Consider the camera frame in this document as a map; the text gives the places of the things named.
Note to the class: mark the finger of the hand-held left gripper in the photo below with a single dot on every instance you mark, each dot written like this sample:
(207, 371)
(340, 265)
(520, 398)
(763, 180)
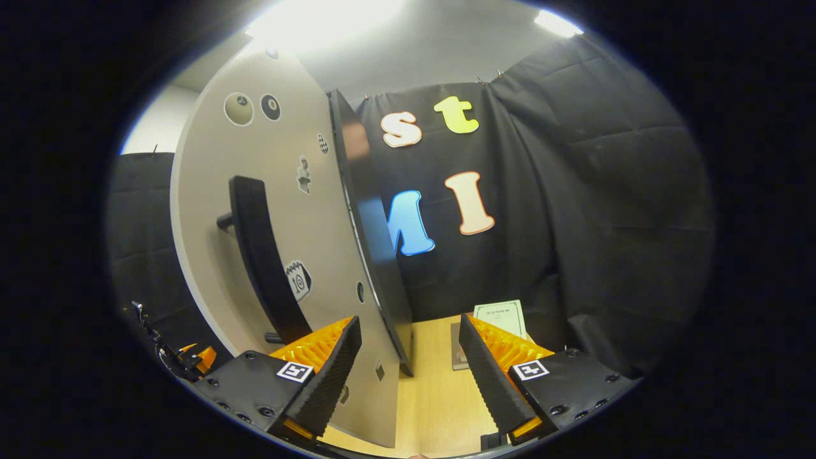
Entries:
(205, 360)
(187, 348)

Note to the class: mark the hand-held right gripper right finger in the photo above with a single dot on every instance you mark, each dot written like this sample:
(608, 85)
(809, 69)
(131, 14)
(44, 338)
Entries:
(488, 376)

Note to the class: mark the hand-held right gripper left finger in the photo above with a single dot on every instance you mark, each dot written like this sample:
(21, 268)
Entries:
(331, 376)

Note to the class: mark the beige cabinet door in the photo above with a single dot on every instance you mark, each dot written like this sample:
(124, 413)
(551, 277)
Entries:
(210, 191)

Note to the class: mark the black backdrop cloth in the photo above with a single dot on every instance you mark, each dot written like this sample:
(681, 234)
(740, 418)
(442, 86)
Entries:
(605, 223)

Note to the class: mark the large ceiling light panel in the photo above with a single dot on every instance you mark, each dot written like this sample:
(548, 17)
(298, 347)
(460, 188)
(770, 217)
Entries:
(319, 22)

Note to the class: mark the small ceiling light panel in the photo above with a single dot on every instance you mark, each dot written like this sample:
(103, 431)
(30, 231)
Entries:
(558, 23)

